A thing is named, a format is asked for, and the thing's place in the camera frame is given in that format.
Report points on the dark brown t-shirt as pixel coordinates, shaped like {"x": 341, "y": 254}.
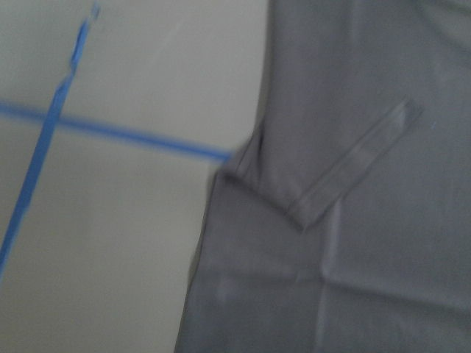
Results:
{"x": 343, "y": 225}

